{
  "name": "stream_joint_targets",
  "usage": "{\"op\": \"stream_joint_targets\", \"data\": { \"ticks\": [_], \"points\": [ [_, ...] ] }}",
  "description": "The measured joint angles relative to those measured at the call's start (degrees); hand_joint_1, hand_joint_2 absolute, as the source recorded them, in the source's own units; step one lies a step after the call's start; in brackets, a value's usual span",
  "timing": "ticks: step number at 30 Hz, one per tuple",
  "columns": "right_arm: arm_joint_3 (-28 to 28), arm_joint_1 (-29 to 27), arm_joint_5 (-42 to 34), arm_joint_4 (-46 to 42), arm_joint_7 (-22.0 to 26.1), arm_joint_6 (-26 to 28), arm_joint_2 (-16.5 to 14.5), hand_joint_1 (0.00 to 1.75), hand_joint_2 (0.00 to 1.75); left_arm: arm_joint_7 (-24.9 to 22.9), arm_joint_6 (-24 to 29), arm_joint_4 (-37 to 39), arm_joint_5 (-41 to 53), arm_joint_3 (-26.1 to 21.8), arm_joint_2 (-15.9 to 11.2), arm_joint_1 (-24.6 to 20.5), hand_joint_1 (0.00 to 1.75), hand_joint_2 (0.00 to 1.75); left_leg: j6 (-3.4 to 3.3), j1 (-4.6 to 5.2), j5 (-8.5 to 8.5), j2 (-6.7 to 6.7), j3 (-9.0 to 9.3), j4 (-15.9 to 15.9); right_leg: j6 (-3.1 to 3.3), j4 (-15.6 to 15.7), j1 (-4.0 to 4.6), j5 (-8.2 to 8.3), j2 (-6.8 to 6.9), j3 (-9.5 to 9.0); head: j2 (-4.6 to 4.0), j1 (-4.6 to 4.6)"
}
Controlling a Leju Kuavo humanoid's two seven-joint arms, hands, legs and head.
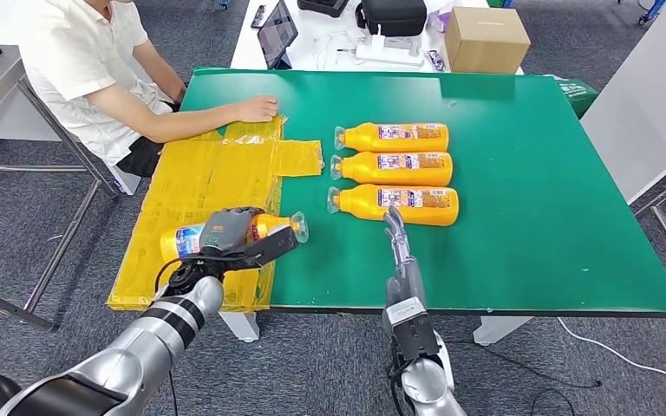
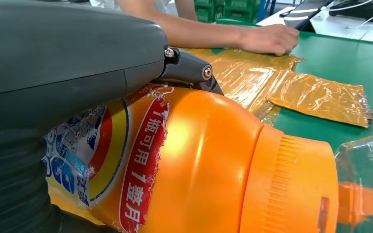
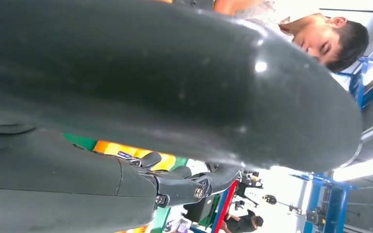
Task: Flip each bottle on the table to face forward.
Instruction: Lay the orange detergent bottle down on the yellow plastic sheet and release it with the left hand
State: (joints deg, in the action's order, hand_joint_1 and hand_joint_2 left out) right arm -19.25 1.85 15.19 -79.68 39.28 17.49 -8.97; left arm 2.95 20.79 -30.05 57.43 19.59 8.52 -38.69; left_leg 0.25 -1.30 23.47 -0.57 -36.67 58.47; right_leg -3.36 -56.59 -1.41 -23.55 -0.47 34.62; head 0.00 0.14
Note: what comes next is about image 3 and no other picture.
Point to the black device on stand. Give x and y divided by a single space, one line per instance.
270 199

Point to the blue metal rack frame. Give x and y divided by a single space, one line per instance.
334 209

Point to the red metal bar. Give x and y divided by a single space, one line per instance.
223 209

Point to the person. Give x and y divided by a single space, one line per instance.
244 225
328 41

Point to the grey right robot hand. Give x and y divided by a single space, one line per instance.
61 193

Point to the black carry bag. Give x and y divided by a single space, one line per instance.
199 209

